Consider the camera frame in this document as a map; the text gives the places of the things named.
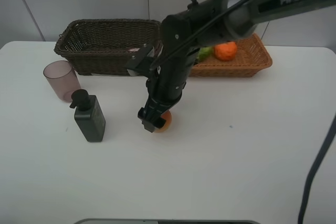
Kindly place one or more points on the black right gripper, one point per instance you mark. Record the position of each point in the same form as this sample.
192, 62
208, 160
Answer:
165, 88

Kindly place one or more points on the black pump bottle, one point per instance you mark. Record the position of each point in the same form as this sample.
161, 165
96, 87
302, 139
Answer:
88, 115

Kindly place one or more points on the green lime fruit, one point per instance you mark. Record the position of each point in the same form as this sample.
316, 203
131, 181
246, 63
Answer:
204, 53

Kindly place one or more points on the orange mandarin fruit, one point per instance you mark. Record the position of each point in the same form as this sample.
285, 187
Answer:
226, 51

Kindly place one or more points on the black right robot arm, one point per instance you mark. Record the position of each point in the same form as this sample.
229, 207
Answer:
204, 24

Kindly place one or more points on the dark brown wicker basket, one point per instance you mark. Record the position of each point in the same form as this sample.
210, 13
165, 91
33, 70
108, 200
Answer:
104, 46

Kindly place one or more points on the translucent purple plastic cup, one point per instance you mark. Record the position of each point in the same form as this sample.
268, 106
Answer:
62, 78

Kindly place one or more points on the orange wicker basket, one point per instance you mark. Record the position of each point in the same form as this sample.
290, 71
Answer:
251, 57

